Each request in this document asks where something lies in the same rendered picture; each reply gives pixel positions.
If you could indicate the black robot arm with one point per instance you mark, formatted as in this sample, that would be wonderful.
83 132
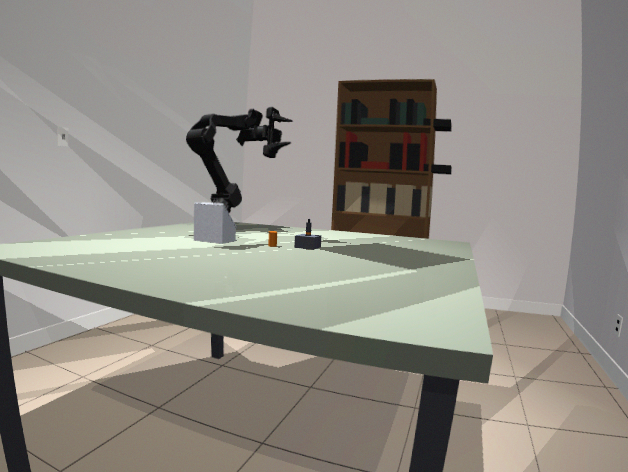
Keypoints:
201 140

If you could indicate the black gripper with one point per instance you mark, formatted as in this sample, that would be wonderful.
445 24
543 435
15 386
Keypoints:
265 132

